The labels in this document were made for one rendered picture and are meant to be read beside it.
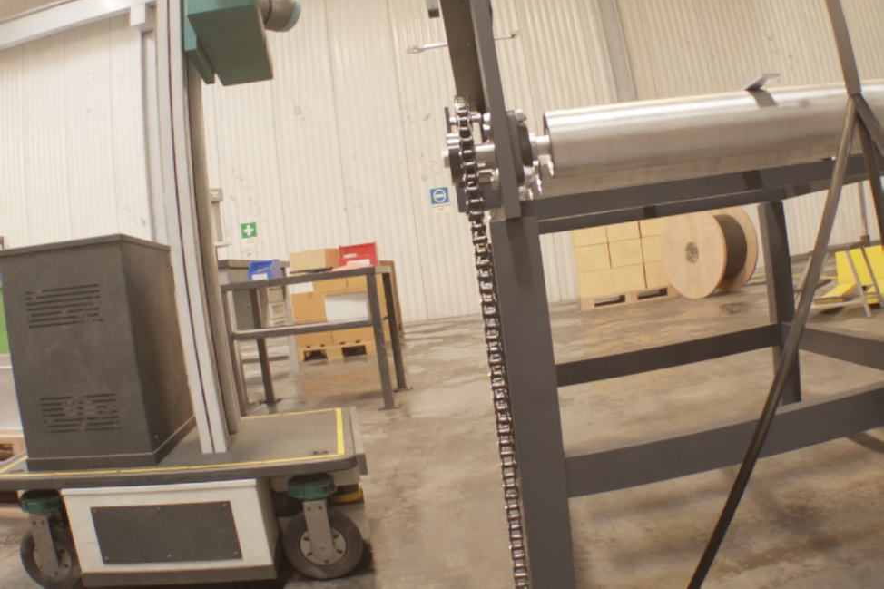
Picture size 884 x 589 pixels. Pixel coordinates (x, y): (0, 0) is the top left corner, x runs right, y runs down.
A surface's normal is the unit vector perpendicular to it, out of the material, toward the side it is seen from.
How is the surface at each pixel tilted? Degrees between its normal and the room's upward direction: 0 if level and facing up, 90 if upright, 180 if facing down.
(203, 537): 90
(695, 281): 90
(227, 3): 90
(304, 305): 90
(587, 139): 98
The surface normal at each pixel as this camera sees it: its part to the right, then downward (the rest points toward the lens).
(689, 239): -0.90, 0.09
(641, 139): -0.03, 0.19
